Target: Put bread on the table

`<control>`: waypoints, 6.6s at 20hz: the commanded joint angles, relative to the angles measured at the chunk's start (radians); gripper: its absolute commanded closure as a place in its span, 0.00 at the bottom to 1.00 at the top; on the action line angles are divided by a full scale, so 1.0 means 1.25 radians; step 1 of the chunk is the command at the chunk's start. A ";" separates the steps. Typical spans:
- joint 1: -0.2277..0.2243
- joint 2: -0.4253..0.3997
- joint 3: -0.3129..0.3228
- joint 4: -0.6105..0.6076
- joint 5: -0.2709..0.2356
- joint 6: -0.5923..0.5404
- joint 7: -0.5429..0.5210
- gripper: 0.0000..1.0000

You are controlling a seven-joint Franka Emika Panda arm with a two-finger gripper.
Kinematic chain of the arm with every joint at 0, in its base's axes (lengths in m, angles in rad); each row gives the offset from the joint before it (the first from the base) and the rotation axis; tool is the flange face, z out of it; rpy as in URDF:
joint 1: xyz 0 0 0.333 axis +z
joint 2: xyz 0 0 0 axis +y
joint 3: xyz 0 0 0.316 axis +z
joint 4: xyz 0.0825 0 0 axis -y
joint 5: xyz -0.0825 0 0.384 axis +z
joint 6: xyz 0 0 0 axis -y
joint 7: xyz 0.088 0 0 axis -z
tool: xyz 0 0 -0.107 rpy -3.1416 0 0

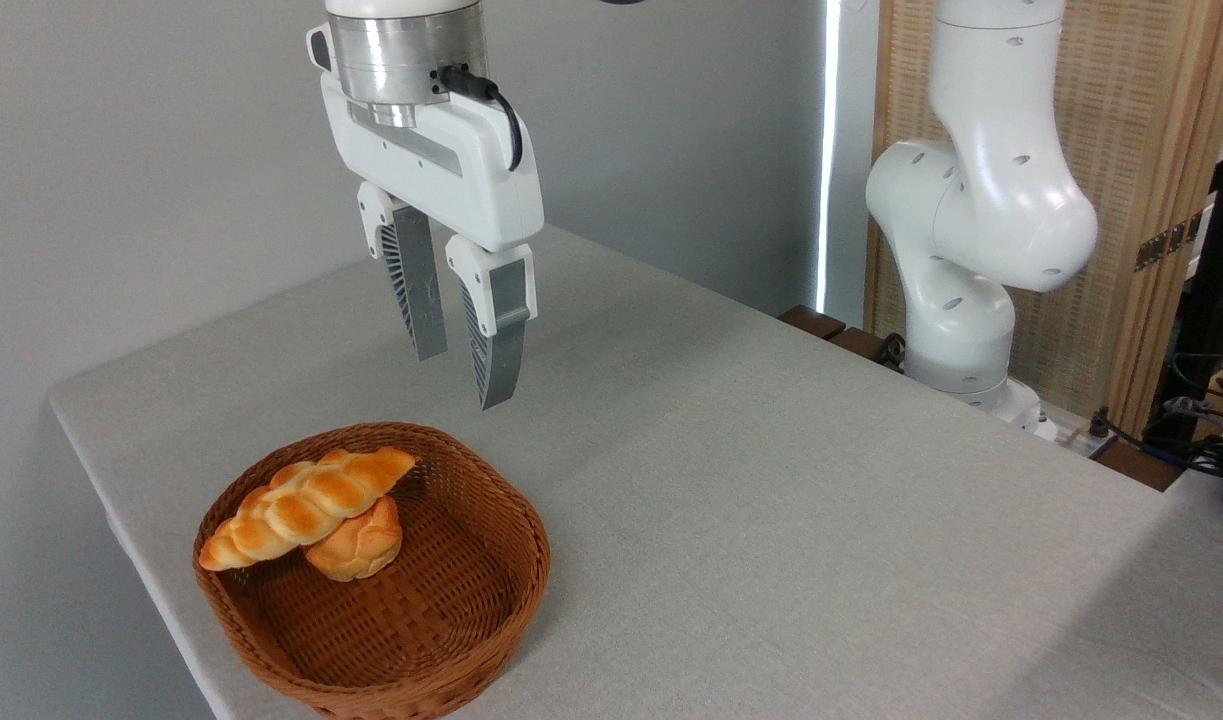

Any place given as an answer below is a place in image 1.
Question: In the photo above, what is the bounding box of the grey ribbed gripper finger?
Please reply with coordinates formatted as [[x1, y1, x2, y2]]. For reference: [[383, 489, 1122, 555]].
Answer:
[[357, 181, 449, 362], [445, 234, 539, 411]]

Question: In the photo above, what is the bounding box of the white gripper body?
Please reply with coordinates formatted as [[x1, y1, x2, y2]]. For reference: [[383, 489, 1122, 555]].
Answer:
[[319, 73, 546, 254]]

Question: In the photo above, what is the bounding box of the long braided bread loaf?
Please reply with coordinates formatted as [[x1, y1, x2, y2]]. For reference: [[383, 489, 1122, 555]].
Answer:
[[199, 447, 417, 572]]

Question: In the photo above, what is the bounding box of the round knotted bread roll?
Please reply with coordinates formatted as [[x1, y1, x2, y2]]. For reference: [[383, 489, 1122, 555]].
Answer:
[[304, 495, 404, 583]]

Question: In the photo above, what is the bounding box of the brown wicker basket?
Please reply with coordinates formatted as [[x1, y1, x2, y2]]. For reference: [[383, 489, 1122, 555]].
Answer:
[[192, 421, 552, 720]]

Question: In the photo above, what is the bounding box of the grey tablecloth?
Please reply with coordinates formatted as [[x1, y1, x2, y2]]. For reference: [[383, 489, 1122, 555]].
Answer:
[[49, 222, 1223, 720]]

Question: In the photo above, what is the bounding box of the white power strip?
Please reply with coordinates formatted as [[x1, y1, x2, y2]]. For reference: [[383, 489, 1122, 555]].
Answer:
[[1031, 415, 1117, 459]]

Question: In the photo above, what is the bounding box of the dark metal screen hinge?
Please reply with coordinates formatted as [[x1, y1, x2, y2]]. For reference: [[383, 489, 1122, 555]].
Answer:
[[1134, 210, 1204, 273]]

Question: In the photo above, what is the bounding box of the black equipment rack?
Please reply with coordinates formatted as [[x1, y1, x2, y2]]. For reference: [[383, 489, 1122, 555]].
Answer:
[[1151, 50, 1223, 426]]

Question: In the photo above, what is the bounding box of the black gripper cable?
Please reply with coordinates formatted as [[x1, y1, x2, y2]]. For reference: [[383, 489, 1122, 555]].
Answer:
[[438, 65, 524, 173]]

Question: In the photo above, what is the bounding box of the black cable bundle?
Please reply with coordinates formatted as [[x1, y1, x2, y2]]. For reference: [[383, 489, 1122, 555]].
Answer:
[[1091, 350, 1223, 483]]

